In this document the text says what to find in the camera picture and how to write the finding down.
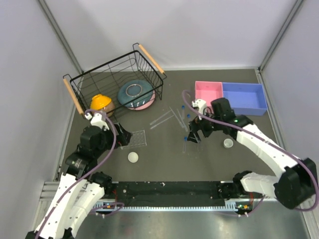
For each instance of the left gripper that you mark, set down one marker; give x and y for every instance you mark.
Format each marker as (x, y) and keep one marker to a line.
(123, 138)

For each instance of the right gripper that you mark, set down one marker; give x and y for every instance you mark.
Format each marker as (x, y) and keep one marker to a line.
(197, 124)

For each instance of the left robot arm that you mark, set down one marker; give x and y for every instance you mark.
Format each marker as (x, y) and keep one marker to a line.
(79, 189)

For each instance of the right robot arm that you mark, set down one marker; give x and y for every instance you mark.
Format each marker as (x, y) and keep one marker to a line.
(294, 180)

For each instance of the clear test tube rack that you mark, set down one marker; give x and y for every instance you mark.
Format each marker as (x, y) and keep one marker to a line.
(138, 139)

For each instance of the white round lid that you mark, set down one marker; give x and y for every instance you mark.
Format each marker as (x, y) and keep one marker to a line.
(133, 157)

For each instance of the clear pipette long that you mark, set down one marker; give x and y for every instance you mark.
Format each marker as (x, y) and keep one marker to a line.
(153, 122)

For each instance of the small white cup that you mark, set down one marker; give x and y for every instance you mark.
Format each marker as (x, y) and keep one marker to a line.
(228, 143)

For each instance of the pink ceramic plate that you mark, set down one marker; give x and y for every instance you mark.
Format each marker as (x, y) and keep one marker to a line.
(142, 102)

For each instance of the yellow and brown bowl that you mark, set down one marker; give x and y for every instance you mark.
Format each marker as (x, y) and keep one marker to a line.
(103, 103)

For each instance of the blue ceramic plate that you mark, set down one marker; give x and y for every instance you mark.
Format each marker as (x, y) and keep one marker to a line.
(133, 89)

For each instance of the pink plastic bin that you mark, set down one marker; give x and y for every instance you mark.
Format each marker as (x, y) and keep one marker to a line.
(208, 91)

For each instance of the blue plastic bin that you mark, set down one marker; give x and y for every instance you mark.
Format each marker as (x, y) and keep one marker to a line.
(245, 99)

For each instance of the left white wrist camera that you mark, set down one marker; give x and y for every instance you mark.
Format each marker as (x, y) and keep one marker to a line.
(96, 119)

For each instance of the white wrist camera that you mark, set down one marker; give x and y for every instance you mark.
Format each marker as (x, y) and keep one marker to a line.
(96, 119)
(199, 105)

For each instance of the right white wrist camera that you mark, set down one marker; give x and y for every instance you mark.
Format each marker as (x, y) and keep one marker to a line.
(199, 105)

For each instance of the black wire dish basket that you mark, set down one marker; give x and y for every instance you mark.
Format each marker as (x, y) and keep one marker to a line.
(108, 78)

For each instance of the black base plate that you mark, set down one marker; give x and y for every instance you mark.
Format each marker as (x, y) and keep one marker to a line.
(173, 194)

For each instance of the grey slotted cable duct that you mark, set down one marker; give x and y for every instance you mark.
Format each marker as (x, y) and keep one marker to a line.
(229, 206)

